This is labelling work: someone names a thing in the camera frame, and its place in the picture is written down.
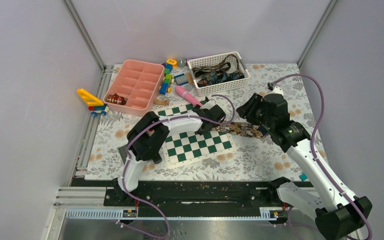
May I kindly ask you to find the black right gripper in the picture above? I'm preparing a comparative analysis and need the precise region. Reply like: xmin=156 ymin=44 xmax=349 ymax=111
xmin=235 ymin=92 xmax=275 ymax=131

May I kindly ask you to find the brown floral patterned tie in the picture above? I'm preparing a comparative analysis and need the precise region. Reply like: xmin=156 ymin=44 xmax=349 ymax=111
xmin=212 ymin=122 xmax=268 ymax=139

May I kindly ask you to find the white perforated plastic basket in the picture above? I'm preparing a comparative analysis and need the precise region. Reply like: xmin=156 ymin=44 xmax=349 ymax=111
xmin=187 ymin=51 xmax=250 ymax=97

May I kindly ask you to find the pink divided organizer tray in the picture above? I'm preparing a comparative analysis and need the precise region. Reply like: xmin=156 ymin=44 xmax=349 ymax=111
xmin=103 ymin=59 xmax=164 ymax=117

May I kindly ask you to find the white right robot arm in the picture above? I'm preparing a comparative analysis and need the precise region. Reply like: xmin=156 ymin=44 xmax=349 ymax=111
xmin=236 ymin=86 xmax=373 ymax=240

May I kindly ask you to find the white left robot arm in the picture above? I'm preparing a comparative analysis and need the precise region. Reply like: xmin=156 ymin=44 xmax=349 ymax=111
xmin=115 ymin=99 xmax=226 ymax=206

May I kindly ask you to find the blue patterned tie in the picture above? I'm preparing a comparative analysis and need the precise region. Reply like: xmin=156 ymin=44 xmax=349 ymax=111
xmin=197 ymin=71 xmax=245 ymax=88

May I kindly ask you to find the wooden rectangular block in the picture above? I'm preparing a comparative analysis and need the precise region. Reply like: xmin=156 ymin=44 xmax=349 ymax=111
xmin=186 ymin=72 xmax=194 ymax=85

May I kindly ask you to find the blue grey lego brick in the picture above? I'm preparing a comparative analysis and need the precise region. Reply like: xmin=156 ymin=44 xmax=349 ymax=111
xmin=174 ymin=73 xmax=189 ymax=86

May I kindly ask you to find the green white chessboard mat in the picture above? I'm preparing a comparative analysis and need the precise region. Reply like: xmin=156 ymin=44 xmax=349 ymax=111
xmin=155 ymin=95 xmax=237 ymax=169

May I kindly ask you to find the colourful lego block vehicle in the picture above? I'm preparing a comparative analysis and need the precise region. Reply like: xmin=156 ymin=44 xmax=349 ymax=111
xmin=159 ymin=58 xmax=177 ymax=95

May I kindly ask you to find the wooden arch block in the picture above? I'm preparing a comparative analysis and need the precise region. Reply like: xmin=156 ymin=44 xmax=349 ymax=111
xmin=153 ymin=95 xmax=170 ymax=106

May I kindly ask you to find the purple glitter microphone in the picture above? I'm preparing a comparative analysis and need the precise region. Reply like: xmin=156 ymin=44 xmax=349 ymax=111
xmin=176 ymin=57 xmax=187 ymax=68

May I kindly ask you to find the small teal block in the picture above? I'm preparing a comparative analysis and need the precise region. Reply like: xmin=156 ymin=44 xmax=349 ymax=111
xmin=299 ymin=173 xmax=308 ymax=182

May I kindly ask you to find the grey lego baseplate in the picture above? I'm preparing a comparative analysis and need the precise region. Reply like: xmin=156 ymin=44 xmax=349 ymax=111
xmin=118 ymin=145 xmax=128 ymax=164

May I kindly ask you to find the rolled red patterned tie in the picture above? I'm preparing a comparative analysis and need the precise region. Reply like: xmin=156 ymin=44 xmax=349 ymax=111
xmin=106 ymin=93 xmax=127 ymax=106

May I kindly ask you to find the yellow toy crane car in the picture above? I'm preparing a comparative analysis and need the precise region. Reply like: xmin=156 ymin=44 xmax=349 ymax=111
xmin=76 ymin=88 xmax=110 ymax=117

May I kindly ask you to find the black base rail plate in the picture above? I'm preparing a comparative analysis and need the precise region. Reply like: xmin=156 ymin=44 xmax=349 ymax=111
xmin=103 ymin=179 xmax=312 ymax=219

